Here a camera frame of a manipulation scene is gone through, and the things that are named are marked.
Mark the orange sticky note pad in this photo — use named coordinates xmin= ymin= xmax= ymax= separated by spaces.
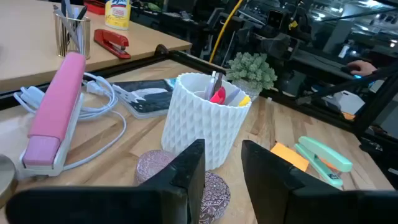
xmin=269 ymin=142 xmax=310 ymax=172

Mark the person's hand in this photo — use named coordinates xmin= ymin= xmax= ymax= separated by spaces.
xmin=346 ymin=60 xmax=377 ymax=77

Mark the pink glitter round tin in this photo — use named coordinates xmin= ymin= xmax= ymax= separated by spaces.
xmin=134 ymin=149 xmax=178 ymax=187

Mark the grey pen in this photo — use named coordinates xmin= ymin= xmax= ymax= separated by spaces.
xmin=223 ymin=88 xmax=241 ymax=106

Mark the red stapler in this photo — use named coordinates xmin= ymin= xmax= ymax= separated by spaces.
xmin=93 ymin=29 xmax=132 ymax=60

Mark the black computer mouse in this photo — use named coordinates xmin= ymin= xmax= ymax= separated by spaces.
xmin=340 ymin=64 xmax=361 ymax=75

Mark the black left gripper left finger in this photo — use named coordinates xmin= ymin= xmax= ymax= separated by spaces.
xmin=5 ymin=139 xmax=206 ymax=224

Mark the yellow disinfecting wipes canister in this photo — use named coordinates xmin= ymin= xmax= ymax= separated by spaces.
xmin=104 ymin=0 xmax=132 ymax=31

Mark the blue packaged item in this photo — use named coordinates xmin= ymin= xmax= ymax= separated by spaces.
xmin=111 ymin=78 xmax=177 ymax=119

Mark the white lamp cable with switch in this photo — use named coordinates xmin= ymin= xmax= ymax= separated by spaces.
xmin=12 ymin=72 xmax=127 ymax=171

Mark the small green artificial plant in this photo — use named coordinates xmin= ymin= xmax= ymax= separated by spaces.
xmin=225 ymin=52 xmax=278 ymax=101

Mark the yellow cable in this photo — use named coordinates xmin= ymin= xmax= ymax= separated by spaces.
xmin=208 ymin=0 xmax=244 ymax=64

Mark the brown pen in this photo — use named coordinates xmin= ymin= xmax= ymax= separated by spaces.
xmin=213 ymin=72 xmax=224 ymax=95

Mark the red box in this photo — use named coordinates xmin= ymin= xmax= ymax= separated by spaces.
xmin=83 ymin=0 xmax=106 ymax=16

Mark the white textured pen cup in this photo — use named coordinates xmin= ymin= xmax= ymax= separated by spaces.
xmin=160 ymin=72 xmax=252 ymax=171

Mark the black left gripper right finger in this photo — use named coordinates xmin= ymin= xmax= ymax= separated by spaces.
xmin=241 ymin=139 xmax=398 ymax=224

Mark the green eraser block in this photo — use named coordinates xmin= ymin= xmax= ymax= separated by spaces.
xmin=294 ymin=136 xmax=354 ymax=188

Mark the purple patterned round tin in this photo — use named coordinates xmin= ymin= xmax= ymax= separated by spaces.
xmin=198 ymin=171 xmax=231 ymax=224

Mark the gold metal pencil cup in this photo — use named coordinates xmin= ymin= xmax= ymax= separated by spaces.
xmin=53 ymin=14 xmax=91 ymax=60

